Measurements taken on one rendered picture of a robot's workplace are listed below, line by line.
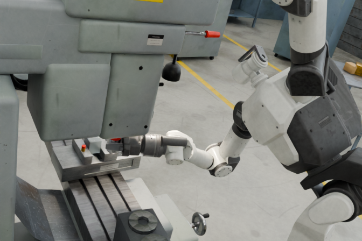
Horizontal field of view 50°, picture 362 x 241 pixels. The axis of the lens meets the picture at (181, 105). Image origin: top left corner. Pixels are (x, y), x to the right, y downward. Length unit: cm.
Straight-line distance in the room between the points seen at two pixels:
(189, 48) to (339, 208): 494
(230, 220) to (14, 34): 247
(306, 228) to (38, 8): 103
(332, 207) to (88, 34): 86
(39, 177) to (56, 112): 209
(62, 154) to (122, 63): 63
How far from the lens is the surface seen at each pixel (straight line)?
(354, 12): 978
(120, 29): 113
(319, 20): 101
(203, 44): 616
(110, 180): 170
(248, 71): 132
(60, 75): 113
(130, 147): 143
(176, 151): 147
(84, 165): 165
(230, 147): 159
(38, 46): 109
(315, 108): 124
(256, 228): 324
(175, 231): 183
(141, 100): 129
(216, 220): 316
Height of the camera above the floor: 204
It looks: 26 degrees down
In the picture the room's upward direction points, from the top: 14 degrees clockwise
